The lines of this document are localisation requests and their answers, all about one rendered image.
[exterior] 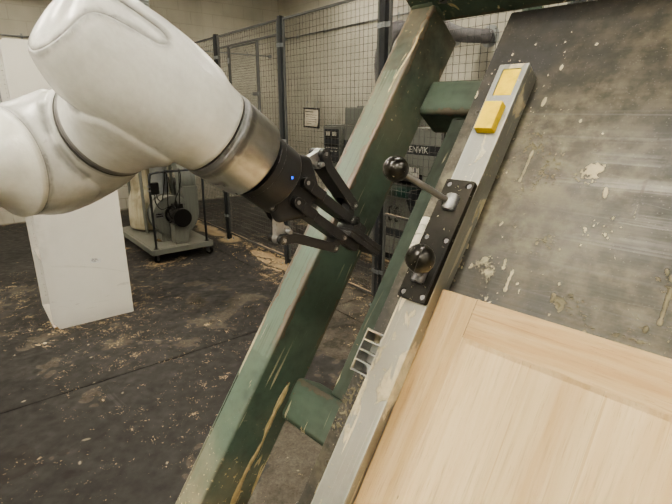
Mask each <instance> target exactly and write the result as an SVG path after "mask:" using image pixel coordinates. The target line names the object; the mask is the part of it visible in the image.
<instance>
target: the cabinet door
mask: <svg viewBox="0 0 672 504"><path fill-rule="evenodd" d="M353 504H672V359H670V358H667V357H663V356H660V355H657V354H654V353H650V352H647V351H644V350H641V349H637V348H634V347H631V346H627V345H624V344H621V343H618V342H614V341H611V340H608V339H605V338H601V337H598V336H595V335H592V334H588V333H585V332H582V331H579V330H575V329H572V328H569V327H566V326H562V325H559V324H556V323H552V322H549V321H546V320H543V319H539V318H536V317H533V316H530V315H526V314H523V313H520V312H517V311H513V310H510V309H507V308H504V307H500V306H497V305H494V304H491V303H487V302H484V301H481V300H477V299H474V298H471V297H468V296H464V295H461V294H458V293H455V292H451V291H448V290H445V289H444V290H442V293H441V295H440V298H439V300H438V302H437V305H436V307H435V310H434V312H433V314H432V317H431V319H430V322H429V324H428V326H427V329H426V331H425V334H424V336H423V338H422V341H421V343H420V345H419V348H418V350H417V353H416V355H415V357H414V360H413V362H412V365H411V367H410V369H409V372H408V374H407V377H406V379H405V381H404V384H403V386H402V389H401V391H400V393H399V396H398V398H397V401H396V403H395V405H394V408H393V410H392V412H391V415H390V417H389V420H388V422H387V424H386V427H385V429H384V432H383V434H382V436H381V439H380V441H379V444H378V446H377V448H376V451H375V453H374V456H373V458H372V460H371V463H370V465H369V468H368V470H367V472H366V475H365V477H364V479H363V482H362V484H361V487H360V489H359V491H358V494H357V496H356V499H355V501H354V503H353Z"/></svg>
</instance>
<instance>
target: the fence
mask: <svg viewBox="0 0 672 504"><path fill-rule="evenodd" d="M507 69H521V71H520V74H519V76H518V79H517V81H516V83H515V86H514V88H513V90H512V93H511V95H493V94H494V92H495V89H496V87H497V85H498V82H499V80H500V78H501V75H502V73H503V71H504V70H507ZM535 81H536V76H535V74H534V72H533V69H532V67H531V65H530V63H518V64H505V65H500V67H499V69H498V71H497V74H496V76H495V78H494V81H493V83H492V85H491V88H490V90H489V92H488V95H487V97H486V99H485V101H503V102H504V104H505V106H506V107H505V109H504V112H503V114H502V116H501V119H500V121H499V123H498V126H497V128H496V131H495V133H477V132H476V130H475V129H474V127H473V129H472V132H471V134H470V136H469V139H468V141H467V143H466V145H465V148H464V150H463V152H462V155H461V157H460V159H459V162H458V164H457V166H456V169H455V171H454V173H453V176H452V178H451V179H455V180H464V181H473V182H475V183H476V184H477V188H476V190H475V193H474V195H473V198H472V200H471V202H470V205H469V207H468V209H467V212H466V214H465V216H464V219H463V221H462V224H461V226H460V228H459V231H458V233H457V235H456V238H455V240H454V243H453V245H452V247H451V250H450V252H449V254H448V257H447V259H446V262H445V264H444V266H443V269H442V271H441V273H440V276H439V278H438V281H437V283H436V285H435V288H434V290H433V292H432V295H431V297H430V300H429V302H428V304H427V305H422V304H419V303H416V302H413V301H410V300H407V299H405V298H402V297H400V298H399V301H398V303H397V305H396V308H395V310H394V312H393V314H392V317H391V319H390V321H389V324H388V326H387V328H386V331H385V333H384V335H383V338H382V340H381V342H380V345H379V347H378V349H377V352H376V354H375V356H374V358H373V361H372V363H371V365H370V368H369V370H368V372H367V375H366V377H365V379H364V382H363V384H362V386H361V389H360V391H359V393H358V396H357V398H356V400H355V402H354V405H353V407H352V409H351V412H350V414H349V416H348V419H347V421H346V423H345V426H344V428H343V430H342V433H341V435H340V437H339V439H338V442H337V444H336V446H335V449H334V451H333V453H332V456H331V458H330V460H329V463H328V465H327V467H326V470H325V472H324V474H323V477H322V479H321V481H320V483H319V486H318V488H317V490H316V493H315V495H314V497H313V500H312V502H311V504H353V503H354V501H355V499H356V496H357V494H358V491H359V489H360V487H361V484H362V482H363V479H364V477H365V475H366V472H367V470H368V468H369V465H370V463H371V460H372V458H373V456H374V453H375V451H376V448H377V446H378V444H379V441H380V439H381V436H382V434H383V432H384V429H385V427H386V424H387V422H388V420H389V417H390V415H391V412H392V410H393V408H394V405H395V403H396V401H397V398H398V396H399V393H400V391H401V389H402V386H403V384H404V381H405V379H406V377H407V374H408V372H409V369H410V367H411V365H412V362H413V360H414V357H415V355H416V353H417V350H418V348H419V345H420V343H421V341H422V338H423V336H424V334H425V331H426V329H427V326H428V324H429V322H430V319H431V317H432V314H433V312H434V310H435V307H436V305H437V302H438V300H439V298H440V295H441V293H442V290H444V289H445V290H448V291H449V288H450V286H451V284H452V281H453V279H454V276H455V274H456V272H457V269H458V267H459V264H460V262H461V259H462V257H463V255H464V252H465V250H466V247H467V245H468V243H469V240H470V238H471V235H472V233H473V231H474V228H475V226H476V223H477V221H478V219H479V216H480V214H481V211H482V209H483V207H484V204H485V202H486V199H487V197H488V195H489V192H490V190H491V187H492V185H493V183H494V180H495V178H496V175H497V173H498V170H499V168H500V166H501V163H502V161H503V158H504V156H505V154H506V151H507V149H508V146H509V144H510V142H511V139H512V137H513V134H514V132H515V130H516V127H517V125H518V122H519V120H520V118H521V115H522V113H523V110H524V108H525V106H526V103H527V101H528V98H529V96H530V93H531V91H532V89H533V86H534V84H535ZM485 101H484V103H485Z"/></svg>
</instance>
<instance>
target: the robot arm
mask: <svg viewBox="0 0 672 504"><path fill-rule="evenodd" d="M27 47H28V52H29V54H30V56H31V58H32V60H33V62H34V63H35V65H36V67H37V68H38V70H39V71H40V73H41V74H42V76H43V77H44V79H45V80H46V81H47V83H48V84H49V85H50V87H51V88H52V89H51V90H47V89H43V88H42V89H39V90H36V91H34V92H31V93H28V94H26V95H23V96H20V97H17V98H14V99H11V100H8V101H5V102H2V103H0V207H2V208H4V209H5V210H7V211H8V212H10V213H12V214H14V215H17V216H20V217H28V216H32V215H42V214H43V215H56V214H65V213H69V212H72V211H75V210H78V209H80V208H83V207H85V206H88V205H90V204H92V203H94V202H96V201H98V200H100V199H102V198H104V197H106V196H107V195H109V194H111V193H112V192H114V191H116V190H117V189H119V188H120V187H122V186H123V185H125V184H126V183H128V182H129V181H130V180H131V179H132V178H133V177H134V176H135V175H136V174H137V173H139V172H140V171H142V170H145V169H149V168H155V167H166V166H169V165H171V164H172V163H176V164H178V165H180V166H182V167H184V168H186V169H188V170H189V171H190V172H191V173H192V174H194V175H196V176H199V177H201V178H202V179H204V180H205V181H207V182H208V183H210V184H212V185H214V186H216V187H218V188H219V189H221V190H222V191H223V192H227V193H231V194H235V195H241V196H243V197H244V198H246V199H247V200H249V201H250V202H252V203H253V204H255V205H256V206H258V207H259V208H261V209H262V210H263V211H264V212H265V213H266V215H267V217H268V219H270V220H271V221H272V232H270V233H269V234H268V240H269V241H270V242H273V243H277V244H280V245H283V246H284V245H289V244H294V243H297V244H301V245H305V246H309V247H313V248H317V249H321V250H325V251H329V252H333V253H337V252H338V250H339V245H341V246H343V247H344V248H346V249H348V250H351V251H357V250H358V249H359V250H360V251H361V252H364V253H367V254H371V255H374V256H378V254H379V251H380V249H381V246H380V245H379V244H377V243H376V242H375V241H374V240H372V239H371V238H370V237H368V236H367V235H366V234H365V231H366V227H365V226H364V225H363V224H362V223H361V222H360V218H359V217H357V216H354V211H355V210H357V208H358V206H359V204H358V202H357V200H356V199H355V197H354V196H353V194H352V193H351V191H350V190H349V188H348V187H347V185H346V184H345V182H344V181H343V179H342V178H341V176H340V175H339V173H338V172H337V170H336V169H335V167H334V166H333V163H332V160H331V156H330V153H329V150H328V149H323V148H311V149H310V150H309V154H308V155H300V154H298V152H297V151H295V150H294V149H293V148H292V147H291V146H290V145H288V144H287V143H286V142H285V141H284V140H282V139H281V138H280V132H279V130H278V128H277V126H276V125H275V124H274V123H273V122H272V121H270V120H269V119H268V118H267V117H266V116H265V115H264V114H262V113H261V112H260V111H259V110H258V109H257V108H255V107H254V106H253V105H252V104H251V103H250V101H249V100H248V99H247V98H245V97H244V96H242V95H241V94H240V93H239V92H238V91H237V90H236V89H235V88H234V87H233V86H232V85H231V83H230V82H229V81H228V79H227V77H226V76H225V74H224V72H223V71H222V69H221V68H220V67H219V66H218V65H217V64H216V63H215V62H214V61H213V60H212V59H211V58H210V57H209V56H208V55H207V54H206V53H205V52H204V51H203V50H202V49H201V48H200V47H199V46H198V45H197V44H196V43H194V42H193V41H192V40H191V39H190V38H189V37H187V36H186V35H185V34H184V33H183V32H181V31H180V30H179V29H178V28H176V27H175V26H174V25H172V24H171V23H170V22H169V21H167V20H166V19H165V18H163V17H162V16H160V15H159V14H158V13H156V12H155V11H153V10H152V9H150V8H149V7H147V6H146V5H144V4H143V3H141V2H140V1H138V0H53V1H52V2H51V3H50V4H49V5H48V7H47V8H46V9H45V11H44V12H43V13H42V15H41V16H40V18H39V19H38V21H37V22H36V24H35V25H34V27H33V29H32V31H31V33H30V36H29V39H28V44H27ZM314 170H315V172H316V173H317V175H318V176H319V177H320V179H321V180H322V182H323V183H324V184H325V186H326V187H327V189H328V190H329V192H330V193H331V194H332V196H333V197H334V199H335V200H336V201H337V202H336V201H335V200H334V199H332V198H331V197H330V196H329V195H327V192H326V191H325V190H323V189H322V188H321V187H320V186H318V183H317V179H316V176H315V172H314ZM312 202H313V203H314V204H316V205H317V206H318V207H320V208H321V209H322V210H324V211H325V212H326V213H328V214H329V215H330V216H332V217H333V218H334V219H336V220H337V221H339V222H338V224H337V227H336V226H335V225H334V224H332V223H331V222H330V221H328V220H327V219H326V218H324V217H323V216H321V215H320V214H319V213H318V211H317V210H315V209H314V208H313V207H311V206H312ZM300 218H301V219H302V220H304V221H305V222H307V223H308V224H310V225H311V226H313V227H314V228H315V229H317V230H318V231H320V232H321V233H323V234H324V235H325V236H327V237H326V238H327V239H326V241H325V240H321V239H318V238H314V237H310V236H307V235H303V234H299V233H296V232H293V231H292V230H291V228H290V227H289V226H286V225H285V224H284V222H286V221H290V220H295V219H300ZM340 222H342V223H340Z"/></svg>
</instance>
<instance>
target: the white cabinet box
mask: <svg viewBox="0 0 672 504"><path fill-rule="evenodd" d="M27 44H28V40H22V39H9V38H0V93H1V99H2V102H5V101H8V100H11V99H14V98H17V97H20V96H23V95H26V94H28V93H31V92H34V91H36V90H39V89H42V88H43V89H47V90H51V89H52V88H51V87H50V85H49V84H48V83H47V81H46V80H45V79H44V77H43V76H42V74H41V73H40V71H39V70H38V68H37V67H36V65H35V63H34V62H33V60H32V58H31V56H30V54H29V52H28V47H27ZM25 220H26V225H27V230H28V235H29V240H30V245H31V250H32V255H33V260H34V265H35V270H36V275H37V280H38V285H39V290H40V295H41V301H42V306H43V307H44V309H45V312H46V314H47V316H48V318H49V320H50V322H51V324H52V326H53V328H54V330H56V329H64V328H68V327H72V326H76V325H80V324H84V323H88V322H92V321H96V320H100V319H104V318H108V317H112V316H116V315H120V314H124V313H128V312H133V311H134V308H133V301H132V294H131V286H130V279H129V272H128V264H127V257H126V250H125V242H124V235H123V228H122V221H121V213H120V206H119V199H118V191H117V190H116V191H114V192H112V193H111V194H109V195H107V196H106V197H104V198H102V199H100V200H98V201H96V202H94V203H92V204H90V205H88V206H85V207H83V208H80V209H78V210H75V211H72V212H69V213H65V214H56V215H43V214H42V215H32V216H28V217H25Z"/></svg>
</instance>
